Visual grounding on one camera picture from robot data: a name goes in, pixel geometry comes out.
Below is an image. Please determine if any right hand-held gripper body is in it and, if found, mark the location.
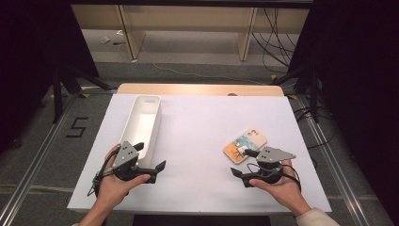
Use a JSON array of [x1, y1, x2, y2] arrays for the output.
[[250, 146, 297, 186]]

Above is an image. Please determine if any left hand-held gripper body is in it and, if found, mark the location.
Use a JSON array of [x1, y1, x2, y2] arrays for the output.
[[112, 140, 149, 183]]

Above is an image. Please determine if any white plastic bin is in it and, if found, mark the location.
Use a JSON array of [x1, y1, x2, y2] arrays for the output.
[[119, 94, 163, 169]]

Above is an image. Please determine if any person's left hand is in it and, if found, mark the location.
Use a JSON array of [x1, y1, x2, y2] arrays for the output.
[[93, 144, 152, 211]]

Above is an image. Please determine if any person's right hand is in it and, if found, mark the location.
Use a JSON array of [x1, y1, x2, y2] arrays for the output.
[[248, 159, 312, 218]]

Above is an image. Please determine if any white table cover sheet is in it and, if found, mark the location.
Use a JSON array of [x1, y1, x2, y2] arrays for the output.
[[67, 93, 333, 215]]

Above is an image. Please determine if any dark rectangular panel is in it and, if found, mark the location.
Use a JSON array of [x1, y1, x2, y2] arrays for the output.
[[133, 215, 272, 226]]

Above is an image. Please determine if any black metal stand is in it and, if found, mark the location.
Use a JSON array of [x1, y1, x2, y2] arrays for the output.
[[271, 64, 321, 123], [51, 62, 119, 124]]

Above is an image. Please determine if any wooden table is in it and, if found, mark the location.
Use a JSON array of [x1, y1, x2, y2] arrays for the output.
[[116, 82, 285, 97]]

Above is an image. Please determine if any black curtain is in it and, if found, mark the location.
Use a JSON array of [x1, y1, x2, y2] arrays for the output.
[[0, 0, 102, 152], [288, 0, 399, 218]]

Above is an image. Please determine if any beige wooden shelf unit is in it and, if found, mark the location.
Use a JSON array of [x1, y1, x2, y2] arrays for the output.
[[71, 3, 311, 62]]

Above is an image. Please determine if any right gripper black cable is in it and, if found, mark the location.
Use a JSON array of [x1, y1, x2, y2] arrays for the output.
[[246, 161, 303, 192]]

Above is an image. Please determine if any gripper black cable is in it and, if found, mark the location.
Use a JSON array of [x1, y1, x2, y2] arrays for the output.
[[246, 161, 303, 192], [87, 150, 121, 197]]

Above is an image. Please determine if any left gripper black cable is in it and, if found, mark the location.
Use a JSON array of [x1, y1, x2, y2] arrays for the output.
[[87, 150, 121, 197]]

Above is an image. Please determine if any black floor cable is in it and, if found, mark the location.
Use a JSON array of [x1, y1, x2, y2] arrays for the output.
[[293, 106, 338, 150]]

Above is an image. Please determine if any aluminium floor rail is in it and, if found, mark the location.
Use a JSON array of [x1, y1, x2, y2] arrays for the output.
[[0, 93, 79, 226], [297, 95, 373, 226]]

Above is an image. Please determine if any white floor cable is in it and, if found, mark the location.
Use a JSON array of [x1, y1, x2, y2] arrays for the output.
[[137, 43, 267, 87]]

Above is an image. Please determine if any black hanging cable bundle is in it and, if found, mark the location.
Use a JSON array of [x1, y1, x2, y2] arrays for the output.
[[251, 8, 302, 74]]

